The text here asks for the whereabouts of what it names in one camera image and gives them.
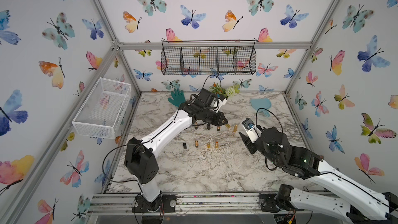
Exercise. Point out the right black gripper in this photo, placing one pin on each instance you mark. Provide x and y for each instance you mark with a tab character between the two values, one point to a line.
247	142

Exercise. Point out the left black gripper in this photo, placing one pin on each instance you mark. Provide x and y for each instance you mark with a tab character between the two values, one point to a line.
218	122

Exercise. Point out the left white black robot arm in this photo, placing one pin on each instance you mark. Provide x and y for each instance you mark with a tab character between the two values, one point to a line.
141	155

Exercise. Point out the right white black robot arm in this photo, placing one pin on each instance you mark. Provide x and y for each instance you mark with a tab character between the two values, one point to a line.
352	202

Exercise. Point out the potted flower plant white pot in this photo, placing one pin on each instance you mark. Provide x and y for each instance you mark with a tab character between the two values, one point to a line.
220	91

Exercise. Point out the green rubber glove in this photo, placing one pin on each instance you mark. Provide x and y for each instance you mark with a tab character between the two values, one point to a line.
177	97

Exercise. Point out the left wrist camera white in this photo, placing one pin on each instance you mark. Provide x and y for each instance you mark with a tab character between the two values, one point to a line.
219	103

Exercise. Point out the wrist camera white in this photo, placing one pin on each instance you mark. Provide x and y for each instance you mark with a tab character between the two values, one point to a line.
219	103
250	129

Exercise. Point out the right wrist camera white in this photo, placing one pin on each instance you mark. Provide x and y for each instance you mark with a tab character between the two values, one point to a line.
250	129

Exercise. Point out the black wire wall basket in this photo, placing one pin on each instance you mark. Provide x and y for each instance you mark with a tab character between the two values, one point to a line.
208	57

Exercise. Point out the white mesh wall basket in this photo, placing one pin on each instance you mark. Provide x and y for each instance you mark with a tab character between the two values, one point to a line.
102	111

